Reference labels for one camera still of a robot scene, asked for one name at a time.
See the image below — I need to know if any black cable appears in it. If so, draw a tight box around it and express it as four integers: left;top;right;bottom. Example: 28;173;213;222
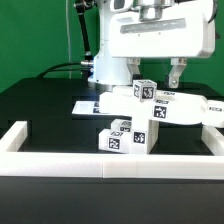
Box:
36;61;92;79

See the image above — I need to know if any white U-shaped fence frame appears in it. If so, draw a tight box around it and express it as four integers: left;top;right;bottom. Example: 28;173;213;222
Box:
0;121;224;180

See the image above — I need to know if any black camera stand pole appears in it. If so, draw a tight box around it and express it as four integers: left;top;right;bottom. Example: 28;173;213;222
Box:
74;0;94;66

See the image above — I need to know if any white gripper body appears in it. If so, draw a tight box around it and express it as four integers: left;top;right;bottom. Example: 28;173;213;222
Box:
109;0;216;58

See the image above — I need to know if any white tag sheet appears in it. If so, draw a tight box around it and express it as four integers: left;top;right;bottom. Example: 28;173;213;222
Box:
72;101;100;115

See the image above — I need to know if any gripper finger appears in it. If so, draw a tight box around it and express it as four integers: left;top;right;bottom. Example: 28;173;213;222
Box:
168;58;187;88
126;58;142;82

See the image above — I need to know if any white chair back bar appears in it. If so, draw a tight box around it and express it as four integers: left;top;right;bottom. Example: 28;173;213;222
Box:
99;91;207;125

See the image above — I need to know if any white chair seat part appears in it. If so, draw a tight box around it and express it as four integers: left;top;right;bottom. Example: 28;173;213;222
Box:
130;117;159;154

